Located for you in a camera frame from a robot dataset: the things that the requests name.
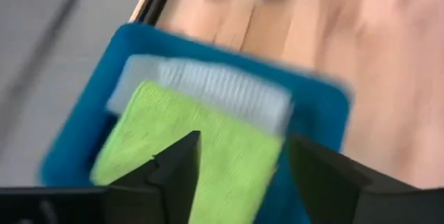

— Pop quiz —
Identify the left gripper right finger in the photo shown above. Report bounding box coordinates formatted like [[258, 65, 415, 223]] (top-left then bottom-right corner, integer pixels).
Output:
[[287, 134, 444, 224]]

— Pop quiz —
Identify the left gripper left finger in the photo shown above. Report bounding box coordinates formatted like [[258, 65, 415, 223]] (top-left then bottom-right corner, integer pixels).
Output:
[[0, 130, 202, 224]]

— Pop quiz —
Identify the green microfiber towel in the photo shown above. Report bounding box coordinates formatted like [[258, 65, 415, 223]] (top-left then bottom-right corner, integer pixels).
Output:
[[89, 80, 286, 224]]

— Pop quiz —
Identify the grey microfiber towel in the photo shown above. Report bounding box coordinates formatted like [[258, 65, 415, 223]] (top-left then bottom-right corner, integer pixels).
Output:
[[105, 54, 294, 137]]

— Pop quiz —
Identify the teal plastic bin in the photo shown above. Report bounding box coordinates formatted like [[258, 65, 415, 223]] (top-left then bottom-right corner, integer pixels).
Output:
[[37, 22, 352, 224]]

